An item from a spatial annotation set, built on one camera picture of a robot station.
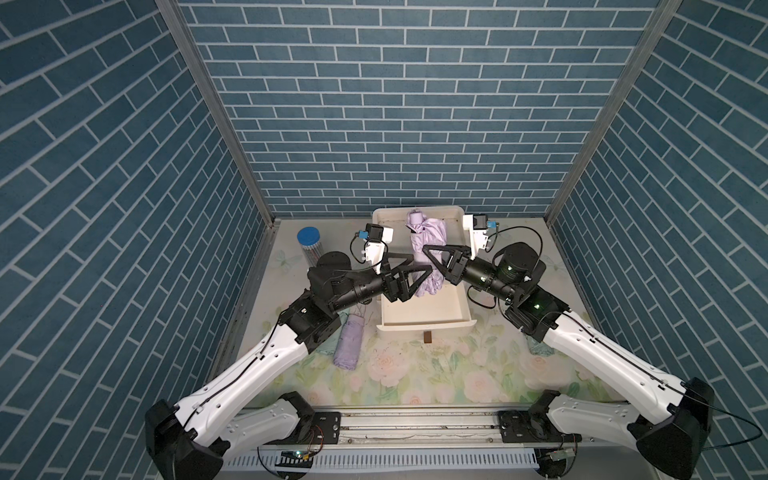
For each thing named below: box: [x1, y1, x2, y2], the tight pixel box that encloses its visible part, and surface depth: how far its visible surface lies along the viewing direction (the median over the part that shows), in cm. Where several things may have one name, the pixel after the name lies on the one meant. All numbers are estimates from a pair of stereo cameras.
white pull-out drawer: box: [376, 282, 477, 333], surface depth 83 cm
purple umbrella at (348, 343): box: [333, 313, 365, 371], surface depth 87 cm
